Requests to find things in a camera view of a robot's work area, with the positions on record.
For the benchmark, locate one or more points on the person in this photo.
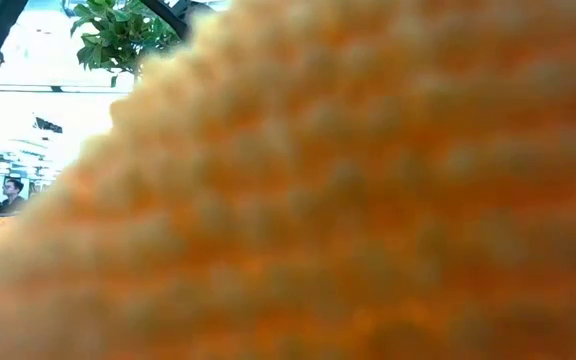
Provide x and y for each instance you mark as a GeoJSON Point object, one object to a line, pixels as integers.
{"type": "Point", "coordinates": [13, 197]}

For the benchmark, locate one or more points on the green leafy plant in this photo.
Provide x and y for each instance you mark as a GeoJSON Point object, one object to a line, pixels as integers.
{"type": "Point", "coordinates": [108, 40]}

